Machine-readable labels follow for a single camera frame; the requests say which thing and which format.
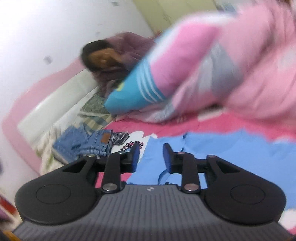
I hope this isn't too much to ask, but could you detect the teal pink striped pillow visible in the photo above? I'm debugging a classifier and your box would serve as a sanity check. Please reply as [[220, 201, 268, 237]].
[[104, 16, 219, 115]]

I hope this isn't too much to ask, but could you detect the pink grey quilt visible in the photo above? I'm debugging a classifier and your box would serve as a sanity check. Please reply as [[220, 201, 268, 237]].
[[120, 1, 295, 126]]

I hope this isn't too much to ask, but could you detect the pile of jeans and plaid clothes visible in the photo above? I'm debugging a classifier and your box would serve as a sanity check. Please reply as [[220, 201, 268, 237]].
[[52, 126, 130, 164]]

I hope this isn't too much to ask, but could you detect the person in maroon jacket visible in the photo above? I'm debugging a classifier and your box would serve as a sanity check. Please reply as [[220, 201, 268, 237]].
[[80, 32, 157, 98]]

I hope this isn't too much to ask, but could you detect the white pink bed headboard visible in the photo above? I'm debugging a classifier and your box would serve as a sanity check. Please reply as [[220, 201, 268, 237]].
[[1, 59, 97, 173]]

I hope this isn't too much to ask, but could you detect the light blue t-shirt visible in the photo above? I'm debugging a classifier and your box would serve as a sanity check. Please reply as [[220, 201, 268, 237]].
[[127, 130, 295, 209]]

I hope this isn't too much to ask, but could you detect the green patterned pillow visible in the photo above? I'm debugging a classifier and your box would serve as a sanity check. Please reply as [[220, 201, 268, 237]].
[[80, 92, 109, 116]]

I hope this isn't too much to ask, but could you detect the pale yellow wardrobe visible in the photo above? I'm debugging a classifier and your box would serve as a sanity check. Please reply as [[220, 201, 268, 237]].
[[133, 0, 217, 33]]

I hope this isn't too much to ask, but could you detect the pink floral bed blanket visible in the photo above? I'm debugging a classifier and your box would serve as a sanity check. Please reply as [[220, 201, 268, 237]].
[[94, 106, 296, 236]]

